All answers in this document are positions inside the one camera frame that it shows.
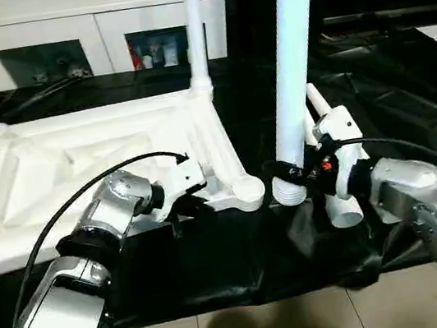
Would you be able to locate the white plastic table leg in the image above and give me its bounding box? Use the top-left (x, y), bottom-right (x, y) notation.
top-left (240, 0), bottom-right (352, 209)
top-left (300, 103), bottom-right (367, 233)
top-left (304, 81), bottom-right (334, 122)
top-left (177, 0), bottom-right (221, 104)

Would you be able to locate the white plastic table top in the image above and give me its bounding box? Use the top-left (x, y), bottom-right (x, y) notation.
top-left (0, 77), bottom-right (274, 279)

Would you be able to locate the black plastic mat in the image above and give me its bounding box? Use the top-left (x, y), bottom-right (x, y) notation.
top-left (0, 19), bottom-right (437, 328)

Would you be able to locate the white printed carton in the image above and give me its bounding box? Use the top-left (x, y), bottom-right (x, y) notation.
top-left (162, 39), bottom-right (181, 67)

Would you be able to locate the black horizontal bar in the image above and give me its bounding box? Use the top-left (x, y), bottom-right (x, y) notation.
top-left (321, 0), bottom-right (437, 30)

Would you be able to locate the white cabinet with glass doors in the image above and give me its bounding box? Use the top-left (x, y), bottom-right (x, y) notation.
top-left (0, 0), bottom-right (239, 95)

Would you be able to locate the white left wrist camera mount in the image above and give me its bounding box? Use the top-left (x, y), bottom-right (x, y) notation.
top-left (145, 155), bottom-right (215, 224)

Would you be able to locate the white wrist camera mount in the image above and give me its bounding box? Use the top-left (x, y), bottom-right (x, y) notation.
top-left (308, 101), bottom-right (375, 206)
top-left (145, 155), bottom-right (215, 224)

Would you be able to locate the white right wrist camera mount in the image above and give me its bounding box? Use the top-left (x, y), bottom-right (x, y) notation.
top-left (308, 101), bottom-right (375, 206)

